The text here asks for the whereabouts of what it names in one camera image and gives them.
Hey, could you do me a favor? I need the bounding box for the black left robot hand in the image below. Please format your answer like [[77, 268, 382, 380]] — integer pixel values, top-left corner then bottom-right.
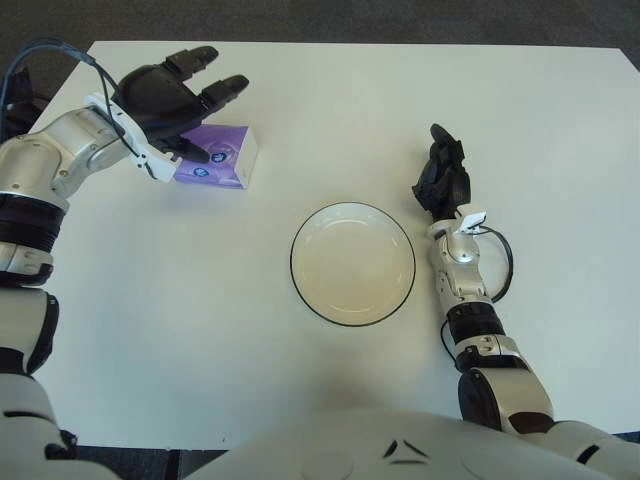
[[112, 44, 250, 164]]

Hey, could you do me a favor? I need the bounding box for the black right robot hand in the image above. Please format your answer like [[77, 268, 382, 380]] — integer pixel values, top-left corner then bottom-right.
[[411, 123, 474, 222]]

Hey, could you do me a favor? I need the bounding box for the purple tissue paper pack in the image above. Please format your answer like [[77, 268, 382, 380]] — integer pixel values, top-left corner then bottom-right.
[[172, 124, 261, 190]]

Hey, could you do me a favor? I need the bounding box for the white plate with black rim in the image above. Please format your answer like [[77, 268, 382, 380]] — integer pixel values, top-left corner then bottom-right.
[[289, 200, 418, 329]]

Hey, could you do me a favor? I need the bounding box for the black bag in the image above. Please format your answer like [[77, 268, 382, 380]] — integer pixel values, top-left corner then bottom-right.
[[0, 64, 52, 137]]

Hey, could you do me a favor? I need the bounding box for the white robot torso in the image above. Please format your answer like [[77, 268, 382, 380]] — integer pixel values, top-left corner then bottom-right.
[[184, 407, 619, 480]]

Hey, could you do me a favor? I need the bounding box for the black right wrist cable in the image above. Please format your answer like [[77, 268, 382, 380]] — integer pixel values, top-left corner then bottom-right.
[[474, 224, 516, 304]]

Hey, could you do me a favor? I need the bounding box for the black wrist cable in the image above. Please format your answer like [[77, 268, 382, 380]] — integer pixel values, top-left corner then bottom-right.
[[0, 39, 151, 166], [474, 224, 516, 304]]

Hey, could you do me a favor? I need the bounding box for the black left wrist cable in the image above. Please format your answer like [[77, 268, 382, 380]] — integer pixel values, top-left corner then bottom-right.
[[0, 39, 151, 166]]

